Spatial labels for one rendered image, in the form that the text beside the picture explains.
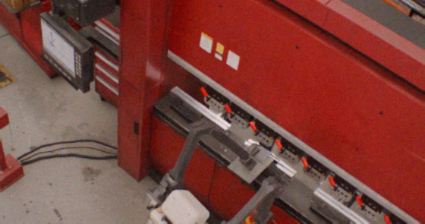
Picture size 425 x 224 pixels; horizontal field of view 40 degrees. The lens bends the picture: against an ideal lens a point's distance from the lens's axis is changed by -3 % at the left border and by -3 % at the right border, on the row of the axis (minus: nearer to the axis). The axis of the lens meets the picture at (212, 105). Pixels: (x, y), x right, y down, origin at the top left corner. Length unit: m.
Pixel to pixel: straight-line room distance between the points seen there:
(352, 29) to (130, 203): 2.51
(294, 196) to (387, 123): 1.01
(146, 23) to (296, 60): 0.95
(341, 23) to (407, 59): 0.37
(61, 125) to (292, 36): 2.64
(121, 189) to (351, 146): 2.12
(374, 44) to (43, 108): 3.30
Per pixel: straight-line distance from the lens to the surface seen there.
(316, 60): 3.19
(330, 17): 2.99
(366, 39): 2.94
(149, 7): 3.55
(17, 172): 4.90
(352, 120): 3.28
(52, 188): 4.87
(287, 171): 3.90
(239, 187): 4.10
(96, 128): 5.22
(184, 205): 3.14
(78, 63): 3.65
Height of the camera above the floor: 4.02
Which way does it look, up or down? 47 degrees down
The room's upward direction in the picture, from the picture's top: 11 degrees clockwise
